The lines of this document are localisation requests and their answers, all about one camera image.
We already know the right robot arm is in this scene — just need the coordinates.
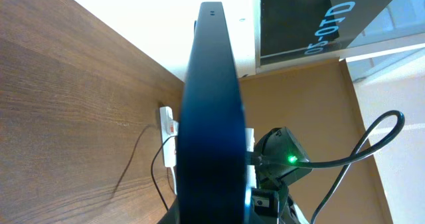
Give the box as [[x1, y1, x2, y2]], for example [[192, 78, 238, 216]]
[[253, 127, 311, 223]]

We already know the black USB charging cable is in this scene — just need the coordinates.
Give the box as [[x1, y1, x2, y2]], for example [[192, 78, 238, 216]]
[[149, 134, 179, 213]]

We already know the dark glass window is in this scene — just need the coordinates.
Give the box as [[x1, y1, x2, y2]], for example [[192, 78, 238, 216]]
[[260, 0, 392, 65]]

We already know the white power strip cord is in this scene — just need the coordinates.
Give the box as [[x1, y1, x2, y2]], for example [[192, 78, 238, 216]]
[[169, 166, 178, 195]]

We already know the white USB charger plug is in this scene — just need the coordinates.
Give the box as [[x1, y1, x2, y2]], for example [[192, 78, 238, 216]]
[[167, 120, 179, 136]]

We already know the blue Samsung Galaxy smartphone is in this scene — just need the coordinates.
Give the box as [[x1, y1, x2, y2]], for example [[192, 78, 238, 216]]
[[177, 2, 248, 223]]

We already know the white power strip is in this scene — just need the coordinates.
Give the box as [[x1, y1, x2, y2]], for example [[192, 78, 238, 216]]
[[159, 106, 176, 168]]

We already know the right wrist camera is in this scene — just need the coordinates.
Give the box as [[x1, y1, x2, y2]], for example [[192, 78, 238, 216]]
[[245, 128, 257, 188]]

